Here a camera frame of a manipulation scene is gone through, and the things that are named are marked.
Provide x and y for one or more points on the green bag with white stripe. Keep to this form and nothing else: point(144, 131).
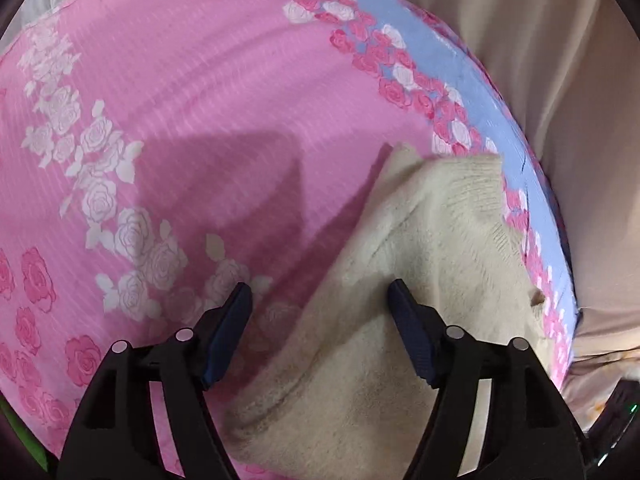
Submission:
point(20, 435)

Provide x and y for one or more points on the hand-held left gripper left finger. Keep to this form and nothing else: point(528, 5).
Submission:
point(227, 330)

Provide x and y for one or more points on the beige curtain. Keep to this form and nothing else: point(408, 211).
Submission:
point(550, 85)

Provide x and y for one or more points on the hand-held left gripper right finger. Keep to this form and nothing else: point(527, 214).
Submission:
point(415, 340)

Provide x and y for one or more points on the pink floral bed sheet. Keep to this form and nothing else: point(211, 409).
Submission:
point(200, 110)

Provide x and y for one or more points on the cream sweater with black hearts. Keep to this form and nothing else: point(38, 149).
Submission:
point(350, 360)

